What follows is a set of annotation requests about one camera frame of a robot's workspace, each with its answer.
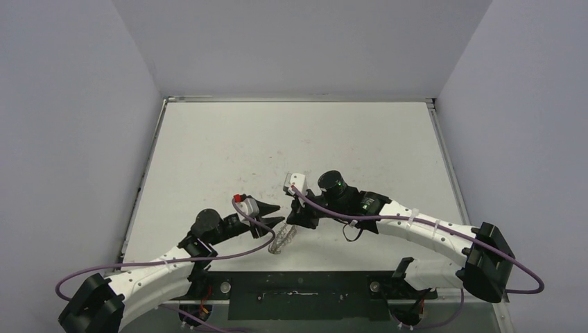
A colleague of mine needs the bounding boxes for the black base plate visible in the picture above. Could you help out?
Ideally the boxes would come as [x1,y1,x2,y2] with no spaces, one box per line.
[178,271,438,321]

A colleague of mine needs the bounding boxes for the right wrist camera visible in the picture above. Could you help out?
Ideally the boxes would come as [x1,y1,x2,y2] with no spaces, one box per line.
[283,173,307,195]

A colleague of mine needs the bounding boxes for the aluminium frame rail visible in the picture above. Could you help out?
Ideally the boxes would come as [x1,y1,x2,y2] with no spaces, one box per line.
[103,271,510,305]

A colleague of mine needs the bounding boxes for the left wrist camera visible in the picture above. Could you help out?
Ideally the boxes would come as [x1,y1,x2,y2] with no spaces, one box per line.
[233,194,260,218]

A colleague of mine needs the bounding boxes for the purple cable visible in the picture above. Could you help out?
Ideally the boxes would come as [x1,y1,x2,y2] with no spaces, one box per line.
[55,200,277,333]
[289,186,545,295]

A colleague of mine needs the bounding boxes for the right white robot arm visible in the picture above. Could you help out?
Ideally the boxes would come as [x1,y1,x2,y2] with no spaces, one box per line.
[283,170,515,303]

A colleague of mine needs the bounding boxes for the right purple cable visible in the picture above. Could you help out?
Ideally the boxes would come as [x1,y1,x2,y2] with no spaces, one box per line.
[289,186,545,295]

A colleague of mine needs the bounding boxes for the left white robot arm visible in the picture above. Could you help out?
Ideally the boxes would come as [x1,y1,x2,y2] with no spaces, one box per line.
[58,195,284,332]

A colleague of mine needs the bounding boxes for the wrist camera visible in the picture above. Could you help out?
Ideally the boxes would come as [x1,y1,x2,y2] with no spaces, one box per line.
[283,173,307,195]
[233,194,260,218]

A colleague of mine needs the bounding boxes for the metal disc with keyrings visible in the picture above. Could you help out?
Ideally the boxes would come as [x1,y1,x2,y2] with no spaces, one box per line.
[268,223,297,255]

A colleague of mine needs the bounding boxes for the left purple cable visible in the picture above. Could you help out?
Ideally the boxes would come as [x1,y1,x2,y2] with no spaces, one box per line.
[55,200,277,333]

